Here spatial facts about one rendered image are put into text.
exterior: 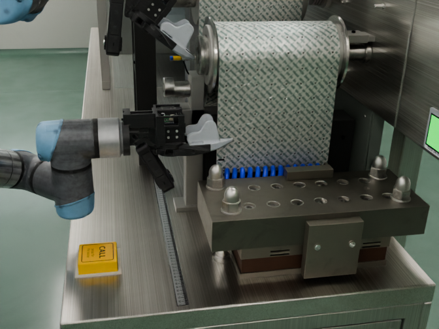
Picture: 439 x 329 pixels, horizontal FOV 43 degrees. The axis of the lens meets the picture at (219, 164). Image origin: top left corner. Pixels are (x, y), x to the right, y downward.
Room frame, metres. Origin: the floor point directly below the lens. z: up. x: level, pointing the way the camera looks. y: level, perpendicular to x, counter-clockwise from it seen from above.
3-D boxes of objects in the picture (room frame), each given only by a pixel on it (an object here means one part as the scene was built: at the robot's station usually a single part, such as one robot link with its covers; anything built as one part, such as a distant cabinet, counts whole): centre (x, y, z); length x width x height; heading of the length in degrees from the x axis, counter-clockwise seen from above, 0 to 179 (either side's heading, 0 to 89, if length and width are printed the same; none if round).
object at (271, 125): (1.03, -0.11, 1.11); 0.23 x 0.01 x 0.18; 102
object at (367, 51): (1.12, -0.26, 1.25); 0.07 x 0.04 x 0.04; 102
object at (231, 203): (0.84, -0.02, 1.05); 0.04 x 0.04 x 0.04
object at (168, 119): (0.98, 0.13, 1.12); 0.12 x 0.08 x 0.09; 102
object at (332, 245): (0.83, -0.20, 0.97); 0.10 x 0.03 x 0.11; 102
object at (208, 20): (1.06, 0.03, 1.25); 0.15 x 0.01 x 0.15; 12
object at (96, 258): (0.86, 0.22, 0.91); 0.07 x 0.07 x 0.02; 12
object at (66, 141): (0.95, 0.28, 1.11); 0.11 x 0.08 x 0.09; 102
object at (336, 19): (1.11, -0.22, 1.25); 0.15 x 0.01 x 0.15; 12
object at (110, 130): (0.97, 0.21, 1.11); 0.08 x 0.05 x 0.08; 12
